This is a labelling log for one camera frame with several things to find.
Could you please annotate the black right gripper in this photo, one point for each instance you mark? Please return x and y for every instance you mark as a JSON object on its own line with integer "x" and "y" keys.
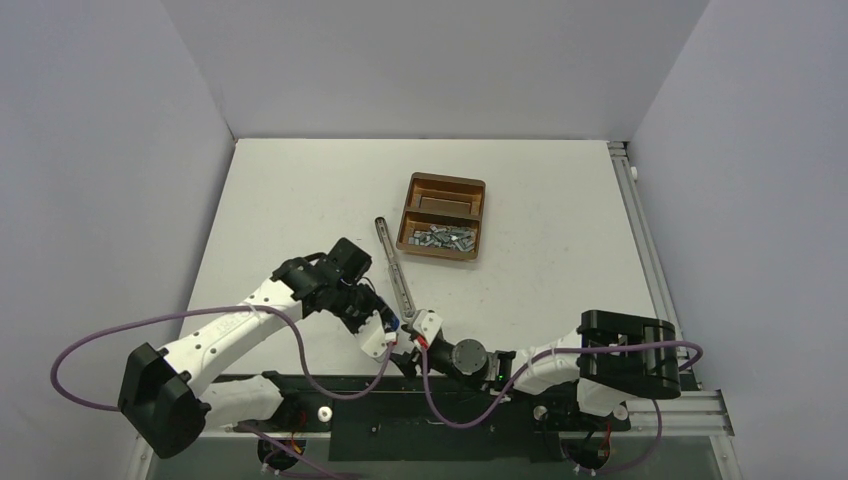
{"x": 410, "y": 360}

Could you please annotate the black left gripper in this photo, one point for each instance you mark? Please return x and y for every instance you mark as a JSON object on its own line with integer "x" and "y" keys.
{"x": 372, "y": 305}

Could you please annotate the brown wooden tray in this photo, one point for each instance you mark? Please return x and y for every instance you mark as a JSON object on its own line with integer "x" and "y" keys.
{"x": 433, "y": 199}

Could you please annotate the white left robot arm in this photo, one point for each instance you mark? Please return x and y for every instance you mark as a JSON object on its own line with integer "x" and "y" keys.
{"x": 171, "y": 394}

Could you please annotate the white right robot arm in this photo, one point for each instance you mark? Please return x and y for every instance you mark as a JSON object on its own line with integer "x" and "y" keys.
{"x": 610, "y": 358}

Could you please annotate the pile of grey staples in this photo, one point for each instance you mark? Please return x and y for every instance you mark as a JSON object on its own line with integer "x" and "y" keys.
{"x": 457, "y": 238}

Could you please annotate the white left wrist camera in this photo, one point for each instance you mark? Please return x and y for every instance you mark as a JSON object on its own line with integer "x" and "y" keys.
{"x": 374, "y": 340}

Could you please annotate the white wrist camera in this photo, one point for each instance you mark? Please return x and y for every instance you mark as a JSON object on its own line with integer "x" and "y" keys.
{"x": 374, "y": 340}
{"x": 424, "y": 328}

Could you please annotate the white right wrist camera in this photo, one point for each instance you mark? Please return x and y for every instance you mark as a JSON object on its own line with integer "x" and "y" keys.
{"x": 424, "y": 328}

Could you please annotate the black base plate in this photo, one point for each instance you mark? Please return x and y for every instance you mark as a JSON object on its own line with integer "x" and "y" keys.
{"x": 402, "y": 421}

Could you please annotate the aluminium rail frame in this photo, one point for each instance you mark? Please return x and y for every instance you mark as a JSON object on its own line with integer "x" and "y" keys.
{"x": 563, "y": 231}

